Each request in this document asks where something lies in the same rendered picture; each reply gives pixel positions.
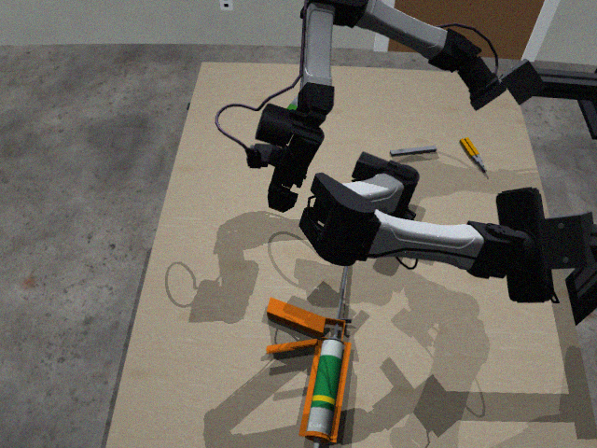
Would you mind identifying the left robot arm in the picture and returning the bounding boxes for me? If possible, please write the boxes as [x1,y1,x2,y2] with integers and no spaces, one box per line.
[298,151,548,301]

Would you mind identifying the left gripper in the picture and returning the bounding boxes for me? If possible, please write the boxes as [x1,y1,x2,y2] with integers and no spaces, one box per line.
[397,206,416,220]

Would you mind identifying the grey flat bar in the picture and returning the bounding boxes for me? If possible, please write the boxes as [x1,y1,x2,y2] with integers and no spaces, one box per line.
[390,146,437,156]

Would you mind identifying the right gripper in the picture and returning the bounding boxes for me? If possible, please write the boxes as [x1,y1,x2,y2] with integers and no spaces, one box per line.
[268,145,314,213]

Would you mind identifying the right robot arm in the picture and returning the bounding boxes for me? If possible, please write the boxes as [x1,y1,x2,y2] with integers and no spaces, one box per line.
[246,0,500,170]

